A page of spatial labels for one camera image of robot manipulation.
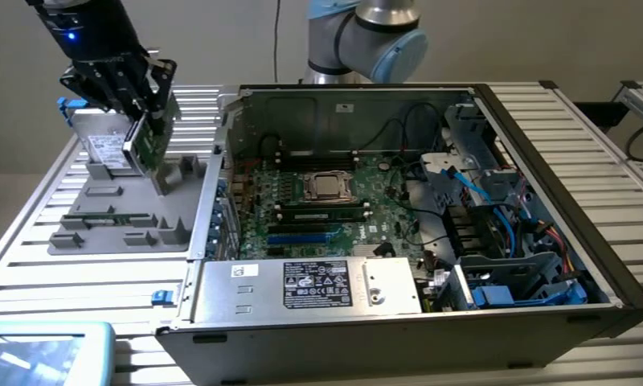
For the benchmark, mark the teal teach pendant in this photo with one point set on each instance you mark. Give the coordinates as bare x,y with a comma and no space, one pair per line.
42,354

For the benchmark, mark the grey parts rack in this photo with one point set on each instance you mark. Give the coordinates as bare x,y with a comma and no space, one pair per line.
111,241

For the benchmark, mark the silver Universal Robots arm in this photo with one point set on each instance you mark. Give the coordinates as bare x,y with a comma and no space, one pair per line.
363,40

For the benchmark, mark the grey drive cage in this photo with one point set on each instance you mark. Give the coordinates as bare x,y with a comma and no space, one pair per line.
514,265

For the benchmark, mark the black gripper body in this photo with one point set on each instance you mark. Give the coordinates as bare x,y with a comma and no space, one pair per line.
98,36

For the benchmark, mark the metal disk bay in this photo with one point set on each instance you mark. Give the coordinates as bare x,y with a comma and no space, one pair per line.
471,153

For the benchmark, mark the open black PC case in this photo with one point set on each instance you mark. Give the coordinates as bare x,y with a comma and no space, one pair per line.
352,350

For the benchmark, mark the black RAM slot bank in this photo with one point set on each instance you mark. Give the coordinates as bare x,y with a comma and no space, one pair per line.
315,161

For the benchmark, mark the silver hard disk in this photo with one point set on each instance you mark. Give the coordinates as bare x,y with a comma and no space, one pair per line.
103,149

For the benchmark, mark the silver chipset heatsink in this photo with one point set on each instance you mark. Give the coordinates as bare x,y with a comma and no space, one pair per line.
366,250

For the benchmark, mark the green motherboard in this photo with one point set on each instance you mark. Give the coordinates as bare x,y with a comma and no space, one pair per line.
386,193

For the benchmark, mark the blue case latch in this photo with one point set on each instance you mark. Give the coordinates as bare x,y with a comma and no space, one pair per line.
161,297

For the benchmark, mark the black table end cap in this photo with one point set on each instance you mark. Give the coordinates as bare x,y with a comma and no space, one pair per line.
547,85

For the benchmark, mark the installed labelled RAM stick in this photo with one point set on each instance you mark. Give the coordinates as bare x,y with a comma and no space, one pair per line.
320,216

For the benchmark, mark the green RAM stick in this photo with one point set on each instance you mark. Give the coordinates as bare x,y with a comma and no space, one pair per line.
106,219

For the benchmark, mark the short black expansion slot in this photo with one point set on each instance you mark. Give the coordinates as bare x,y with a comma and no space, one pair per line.
281,251

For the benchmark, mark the silver CPU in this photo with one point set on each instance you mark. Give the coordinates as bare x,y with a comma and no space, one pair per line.
327,187

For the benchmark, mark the green graphics card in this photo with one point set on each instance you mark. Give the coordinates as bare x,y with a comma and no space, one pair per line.
151,154

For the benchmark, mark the blue expansion slot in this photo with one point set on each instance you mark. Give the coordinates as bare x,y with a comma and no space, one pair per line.
296,238

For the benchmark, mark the metal CPU socket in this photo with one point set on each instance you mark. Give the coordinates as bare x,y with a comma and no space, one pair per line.
304,194

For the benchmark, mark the silver power supply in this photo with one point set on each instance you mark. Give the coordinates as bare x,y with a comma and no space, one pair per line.
246,297

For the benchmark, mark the blue disk rail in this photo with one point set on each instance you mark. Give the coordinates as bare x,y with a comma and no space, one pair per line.
63,103

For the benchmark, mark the blue drive tray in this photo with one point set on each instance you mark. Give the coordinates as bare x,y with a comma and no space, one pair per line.
492,297

